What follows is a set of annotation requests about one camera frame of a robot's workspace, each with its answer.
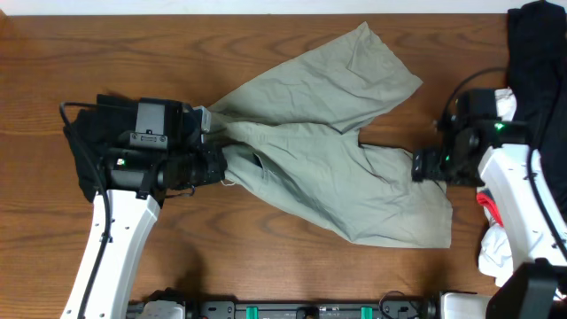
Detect grey garment with red trim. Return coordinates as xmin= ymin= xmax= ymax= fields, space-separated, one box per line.
xmin=476 ymin=188 xmax=503 ymax=227

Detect black folded polo shirt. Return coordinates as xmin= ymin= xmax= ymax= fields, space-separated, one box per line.
xmin=63 ymin=94 xmax=137 ymax=203

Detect white crumpled garment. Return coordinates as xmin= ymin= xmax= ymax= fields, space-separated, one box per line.
xmin=478 ymin=88 xmax=517 ymax=287

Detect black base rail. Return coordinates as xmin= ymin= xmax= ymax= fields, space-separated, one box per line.
xmin=125 ymin=288 xmax=441 ymax=319

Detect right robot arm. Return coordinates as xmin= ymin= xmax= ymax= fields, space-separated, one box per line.
xmin=411 ymin=89 xmax=566 ymax=318

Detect black garment at right edge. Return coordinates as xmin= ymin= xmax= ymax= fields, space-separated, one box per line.
xmin=508 ymin=1 xmax=566 ymax=215

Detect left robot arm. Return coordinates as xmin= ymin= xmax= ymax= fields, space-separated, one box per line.
xmin=61 ymin=94 xmax=227 ymax=319

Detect khaki green shorts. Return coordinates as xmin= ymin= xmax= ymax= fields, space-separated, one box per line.
xmin=210 ymin=24 xmax=453 ymax=248

